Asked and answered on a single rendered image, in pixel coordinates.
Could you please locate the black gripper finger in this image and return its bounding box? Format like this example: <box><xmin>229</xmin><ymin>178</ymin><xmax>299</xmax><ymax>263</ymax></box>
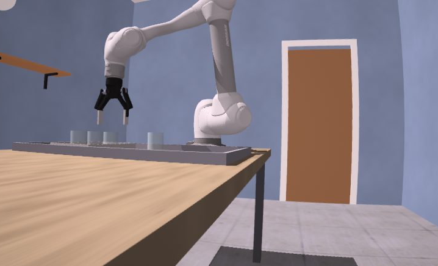
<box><xmin>94</xmin><ymin>89</ymin><xmax>111</xmax><ymax>124</ymax></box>
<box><xmin>112</xmin><ymin>87</ymin><xmax>133</xmax><ymax>125</ymax></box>

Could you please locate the pale grey cylinder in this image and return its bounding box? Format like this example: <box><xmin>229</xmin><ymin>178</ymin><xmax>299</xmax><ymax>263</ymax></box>
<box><xmin>104</xmin><ymin>132</ymin><xmax>118</xmax><ymax>144</ymax></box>
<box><xmin>148</xmin><ymin>132</ymin><xmax>163</xmax><ymax>150</ymax></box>
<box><xmin>70</xmin><ymin>131</ymin><xmax>88</xmax><ymax>145</ymax></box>
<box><xmin>88</xmin><ymin>131</ymin><xmax>103</xmax><ymax>145</ymax></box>

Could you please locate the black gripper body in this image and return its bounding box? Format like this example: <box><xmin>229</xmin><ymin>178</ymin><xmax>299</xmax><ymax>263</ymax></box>
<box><xmin>106</xmin><ymin>77</ymin><xmax>123</xmax><ymax>99</ymax></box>

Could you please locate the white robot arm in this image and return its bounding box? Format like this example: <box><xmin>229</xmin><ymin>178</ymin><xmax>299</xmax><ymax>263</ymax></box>
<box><xmin>104</xmin><ymin>0</ymin><xmax>252</xmax><ymax>146</ymax></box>

